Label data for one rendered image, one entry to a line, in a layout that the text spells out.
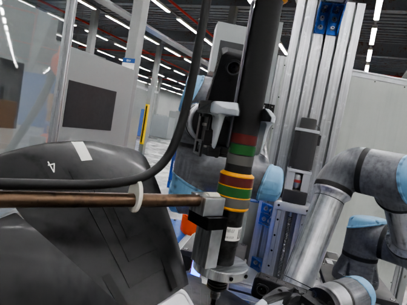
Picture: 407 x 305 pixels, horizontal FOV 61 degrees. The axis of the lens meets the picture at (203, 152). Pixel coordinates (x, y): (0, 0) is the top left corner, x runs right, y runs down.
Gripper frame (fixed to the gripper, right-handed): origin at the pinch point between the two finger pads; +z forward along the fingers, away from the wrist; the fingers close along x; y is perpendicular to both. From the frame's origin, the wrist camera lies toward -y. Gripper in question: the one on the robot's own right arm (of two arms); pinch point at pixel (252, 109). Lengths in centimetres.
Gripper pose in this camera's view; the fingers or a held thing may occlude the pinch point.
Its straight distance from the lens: 41.3
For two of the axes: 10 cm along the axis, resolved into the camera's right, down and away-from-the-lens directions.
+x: -9.6, -1.5, -2.2
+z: 2.0, 1.1, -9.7
